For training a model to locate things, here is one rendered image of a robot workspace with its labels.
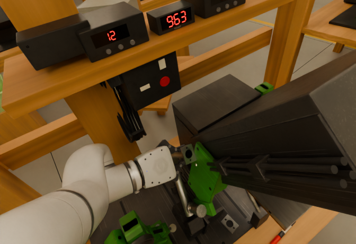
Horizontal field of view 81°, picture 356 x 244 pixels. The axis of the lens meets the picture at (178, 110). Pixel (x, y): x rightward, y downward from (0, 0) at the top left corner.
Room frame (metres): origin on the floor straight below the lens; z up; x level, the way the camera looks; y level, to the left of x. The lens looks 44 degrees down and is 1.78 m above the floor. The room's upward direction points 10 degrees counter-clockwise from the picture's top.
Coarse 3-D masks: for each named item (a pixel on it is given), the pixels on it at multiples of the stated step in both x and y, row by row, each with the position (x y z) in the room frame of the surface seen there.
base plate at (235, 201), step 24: (144, 192) 0.43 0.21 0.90; (168, 192) 0.41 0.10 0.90; (240, 192) 0.36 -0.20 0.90; (120, 216) 0.35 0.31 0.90; (144, 216) 0.33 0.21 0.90; (168, 216) 0.31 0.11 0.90; (240, 216) 0.27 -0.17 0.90; (96, 240) 0.27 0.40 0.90; (192, 240) 0.22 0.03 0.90; (216, 240) 0.20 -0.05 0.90
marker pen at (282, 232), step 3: (294, 222) 0.21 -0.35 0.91; (291, 225) 0.20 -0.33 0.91; (288, 228) 0.20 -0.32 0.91; (282, 231) 0.19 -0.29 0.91; (285, 231) 0.19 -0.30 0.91; (279, 234) 0.18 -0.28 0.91; (282, 234) 0.18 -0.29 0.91; (276, 237) 0.18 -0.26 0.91; (279, 237) 0.18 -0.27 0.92; (273, 240) 0.17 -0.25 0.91; (276, 240) 0.17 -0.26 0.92; (279, 240) 0.17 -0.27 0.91; (270, 243) 0.16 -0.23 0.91; (273, 243) 0.16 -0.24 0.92; (276, 243) 0.16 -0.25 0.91
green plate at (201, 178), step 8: (200, 144) 0.37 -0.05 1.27; (200, 152) 0.35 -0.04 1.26; (208, 152) 0.34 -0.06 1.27; (200, 160) 0.34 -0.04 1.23; (208, 160) 0.32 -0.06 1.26; (192, 168) 0.36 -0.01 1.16; (200, 168) 0.33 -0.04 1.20; (208, 168) 0.31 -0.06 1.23; (192, 176) 0.35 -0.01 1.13; (200, 176) 0.32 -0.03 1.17; (208, 176) 0.30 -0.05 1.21; (216, 176) 0.28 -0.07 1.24; (192, 184) 0.33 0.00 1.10; (200, 184) 0.31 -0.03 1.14; (208, 184) 0.29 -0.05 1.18; (216, 184) 0.27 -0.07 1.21; (224, 184) 0.30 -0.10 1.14; (200, 192) 0.30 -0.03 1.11; (208, 192) 0.27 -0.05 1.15; (216, 192) 0.28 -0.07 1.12; (200, 200) 0.28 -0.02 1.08; (208, 200) 0.26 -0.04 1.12
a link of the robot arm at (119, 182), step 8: (112, 168) 0.30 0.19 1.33; (120, 168) 0.30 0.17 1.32; (112, 176) 0.28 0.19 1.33; (120, 176) 0.28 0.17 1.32; (128, 176) 0.28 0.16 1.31; (112, 184) 0.26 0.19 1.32; (120, 184) 0.26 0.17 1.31; (128, 184) 0.27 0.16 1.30; (112, 192) 0.25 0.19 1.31; (120, 192) 0.25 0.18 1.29; (128, 192) 0.26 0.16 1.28; (112, 200) 0.24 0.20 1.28
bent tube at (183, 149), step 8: (176, 152) 0.40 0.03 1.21; (184, 152) 0.36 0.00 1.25; (192, 152) 0.37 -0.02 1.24; (176, 160) 0.41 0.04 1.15; (184, 160) 0.35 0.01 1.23; (192, 160) 0.35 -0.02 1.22; (176, 184) 0.36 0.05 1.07; (184, 192) 0.33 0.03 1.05; (184, 200) 0.31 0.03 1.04; (184, 208) 0.29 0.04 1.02
